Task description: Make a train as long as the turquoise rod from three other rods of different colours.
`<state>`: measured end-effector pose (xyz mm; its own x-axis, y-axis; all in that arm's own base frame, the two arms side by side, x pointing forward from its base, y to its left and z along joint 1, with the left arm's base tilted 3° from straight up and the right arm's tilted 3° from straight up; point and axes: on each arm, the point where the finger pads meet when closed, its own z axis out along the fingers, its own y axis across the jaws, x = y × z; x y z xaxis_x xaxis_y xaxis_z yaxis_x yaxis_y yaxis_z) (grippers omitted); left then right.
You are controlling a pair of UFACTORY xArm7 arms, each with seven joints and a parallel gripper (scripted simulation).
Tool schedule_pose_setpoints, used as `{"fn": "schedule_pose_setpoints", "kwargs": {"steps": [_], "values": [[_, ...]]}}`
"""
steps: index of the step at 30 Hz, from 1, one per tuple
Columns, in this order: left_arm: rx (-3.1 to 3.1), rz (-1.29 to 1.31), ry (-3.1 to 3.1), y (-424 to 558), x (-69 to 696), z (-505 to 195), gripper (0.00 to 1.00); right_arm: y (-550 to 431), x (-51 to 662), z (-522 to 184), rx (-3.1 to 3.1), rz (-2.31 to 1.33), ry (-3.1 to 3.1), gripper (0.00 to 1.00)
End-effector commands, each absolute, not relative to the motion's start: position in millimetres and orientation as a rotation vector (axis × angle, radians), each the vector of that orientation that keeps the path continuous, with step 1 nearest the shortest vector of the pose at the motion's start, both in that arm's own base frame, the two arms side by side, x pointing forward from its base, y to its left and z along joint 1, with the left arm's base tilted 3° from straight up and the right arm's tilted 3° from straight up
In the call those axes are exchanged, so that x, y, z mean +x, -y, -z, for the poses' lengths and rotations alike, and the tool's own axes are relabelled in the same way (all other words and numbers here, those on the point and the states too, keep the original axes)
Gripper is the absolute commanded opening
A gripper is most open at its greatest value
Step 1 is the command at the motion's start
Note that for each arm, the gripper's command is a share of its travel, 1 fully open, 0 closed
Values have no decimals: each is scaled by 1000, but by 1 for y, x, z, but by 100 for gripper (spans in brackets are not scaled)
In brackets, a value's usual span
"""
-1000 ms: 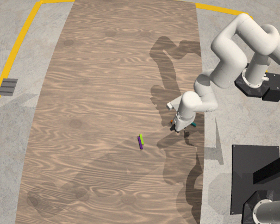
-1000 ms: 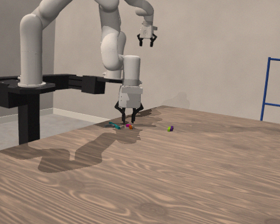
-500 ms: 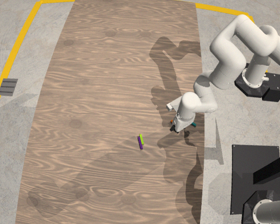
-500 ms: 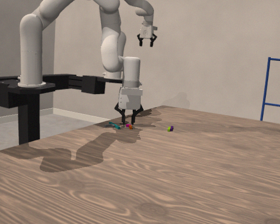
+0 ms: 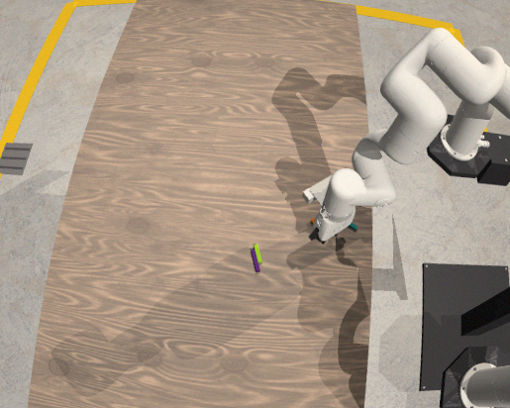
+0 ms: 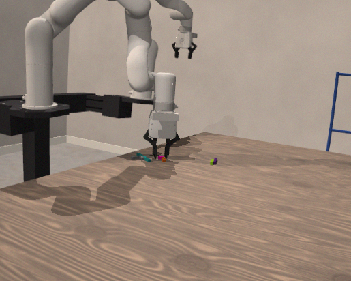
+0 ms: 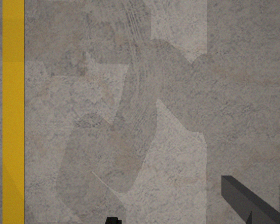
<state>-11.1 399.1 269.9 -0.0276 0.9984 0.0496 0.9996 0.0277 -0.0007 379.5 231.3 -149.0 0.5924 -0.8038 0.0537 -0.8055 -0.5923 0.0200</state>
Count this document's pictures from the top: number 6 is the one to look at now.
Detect turquoise rod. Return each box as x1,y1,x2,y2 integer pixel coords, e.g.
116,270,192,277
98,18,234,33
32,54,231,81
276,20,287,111
136,153,151,162

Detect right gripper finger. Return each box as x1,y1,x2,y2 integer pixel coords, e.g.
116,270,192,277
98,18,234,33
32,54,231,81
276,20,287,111
143,129,157,158
164,133,180,158

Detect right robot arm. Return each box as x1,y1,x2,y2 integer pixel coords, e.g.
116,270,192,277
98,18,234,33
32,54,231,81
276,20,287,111
22,0,179,121

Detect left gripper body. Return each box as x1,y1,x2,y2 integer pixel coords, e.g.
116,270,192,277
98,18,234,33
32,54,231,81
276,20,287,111
175,31,193,49

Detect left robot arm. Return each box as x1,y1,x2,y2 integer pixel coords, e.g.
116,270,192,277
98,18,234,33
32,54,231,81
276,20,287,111
129,0,193,100

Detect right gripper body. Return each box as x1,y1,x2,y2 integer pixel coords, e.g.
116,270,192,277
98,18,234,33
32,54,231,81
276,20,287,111
148,110,177,139

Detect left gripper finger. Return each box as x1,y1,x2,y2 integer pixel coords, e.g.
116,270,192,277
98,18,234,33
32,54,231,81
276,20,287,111
188,42,197,59
172,43,180,58

